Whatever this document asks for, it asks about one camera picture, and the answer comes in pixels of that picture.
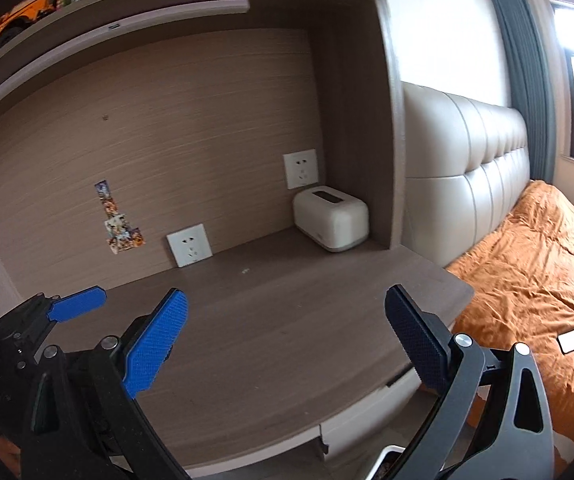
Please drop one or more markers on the white wall socket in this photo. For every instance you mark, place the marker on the white wall socket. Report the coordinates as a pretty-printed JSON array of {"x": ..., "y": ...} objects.
[
  {"x": 301, "y": 169},
  {"x": 189, "y": 246}
]

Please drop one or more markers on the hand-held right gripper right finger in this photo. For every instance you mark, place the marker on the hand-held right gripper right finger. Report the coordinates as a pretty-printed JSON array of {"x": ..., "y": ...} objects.
[{"x": 417, "y": 342}]

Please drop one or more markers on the orange toy car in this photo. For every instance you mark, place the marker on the orange toy car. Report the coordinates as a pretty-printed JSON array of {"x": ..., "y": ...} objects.
[{"x": 12, "y": 27}]

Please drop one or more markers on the wooden shelf unit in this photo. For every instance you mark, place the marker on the wooden shelf unit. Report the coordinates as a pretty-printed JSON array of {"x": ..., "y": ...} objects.
[{"x": 192, "y": 110}]

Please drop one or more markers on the cream tissue box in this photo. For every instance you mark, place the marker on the cream tissue box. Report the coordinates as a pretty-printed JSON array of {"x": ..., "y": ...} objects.
[{"x": 332, "y": 220}]

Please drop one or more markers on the white light bar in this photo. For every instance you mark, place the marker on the white light bar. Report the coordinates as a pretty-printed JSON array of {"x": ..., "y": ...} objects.
[{"x": 117, "y": 42}]

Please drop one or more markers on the wooden desk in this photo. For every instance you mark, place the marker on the wooden desk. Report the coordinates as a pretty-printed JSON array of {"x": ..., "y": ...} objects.
[{"x": 277, "y": 340}]

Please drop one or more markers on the white card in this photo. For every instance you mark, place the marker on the white card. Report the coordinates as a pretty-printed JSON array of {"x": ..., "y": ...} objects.
[{"x": 573, "y": 341}]

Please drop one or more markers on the white desk drawer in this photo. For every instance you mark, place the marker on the white desk drawer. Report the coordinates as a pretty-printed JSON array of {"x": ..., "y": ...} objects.
[{"x": 367, "y": 410}]

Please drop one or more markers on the bed with orange cover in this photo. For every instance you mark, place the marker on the bed with orange cover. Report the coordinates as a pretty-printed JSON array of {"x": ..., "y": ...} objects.
[{"x": 542, "y": 270}]

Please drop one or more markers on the colourful sticker strip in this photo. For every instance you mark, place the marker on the colourful sticker strip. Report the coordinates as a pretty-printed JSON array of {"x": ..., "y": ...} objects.
[{"x": 117, "y": 225}]

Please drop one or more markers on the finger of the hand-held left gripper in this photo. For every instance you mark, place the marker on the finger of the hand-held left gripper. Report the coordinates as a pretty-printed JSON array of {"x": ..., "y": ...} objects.
[{"x": 79, "y": 304}]

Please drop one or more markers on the cream padded headboard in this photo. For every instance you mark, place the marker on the cream padded headboard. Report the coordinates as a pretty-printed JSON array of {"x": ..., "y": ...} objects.
[{"x": 462, "y": 175}]

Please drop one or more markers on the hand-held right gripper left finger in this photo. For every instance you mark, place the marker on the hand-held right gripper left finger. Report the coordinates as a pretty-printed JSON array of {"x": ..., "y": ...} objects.
[{"x": 154, "y": 347}]

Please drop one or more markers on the teal curtain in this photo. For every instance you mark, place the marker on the teal curtain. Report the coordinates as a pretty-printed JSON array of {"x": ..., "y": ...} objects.
[{"x": 527, "y": 60}]

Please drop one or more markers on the white square trash bin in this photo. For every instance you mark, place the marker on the white square trash bin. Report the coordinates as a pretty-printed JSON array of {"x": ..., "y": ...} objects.
[{"x": 384, "y": 462}]

